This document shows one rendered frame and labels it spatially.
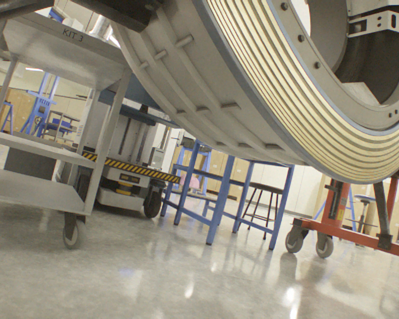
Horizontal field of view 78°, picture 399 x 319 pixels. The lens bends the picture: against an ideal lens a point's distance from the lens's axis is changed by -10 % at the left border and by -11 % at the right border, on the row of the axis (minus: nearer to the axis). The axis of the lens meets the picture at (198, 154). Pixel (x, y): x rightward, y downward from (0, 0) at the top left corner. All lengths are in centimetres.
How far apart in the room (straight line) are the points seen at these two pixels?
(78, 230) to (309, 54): 82
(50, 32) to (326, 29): 122
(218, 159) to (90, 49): 690
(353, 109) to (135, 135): 155
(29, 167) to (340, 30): 178
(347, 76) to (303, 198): 739
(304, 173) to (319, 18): 725
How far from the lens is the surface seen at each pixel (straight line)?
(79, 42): 96
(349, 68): 133
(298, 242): 196
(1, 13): 58
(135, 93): 194
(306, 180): 856
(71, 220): 97
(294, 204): 852
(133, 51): 83
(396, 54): 141
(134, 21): 61
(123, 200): 167
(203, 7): 46
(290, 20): 61
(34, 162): 172
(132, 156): 198
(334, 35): 148
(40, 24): 96
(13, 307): 65
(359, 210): 764
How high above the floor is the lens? 34
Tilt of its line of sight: 5 degrees up
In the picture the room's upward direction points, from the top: 15 degrees clockwise
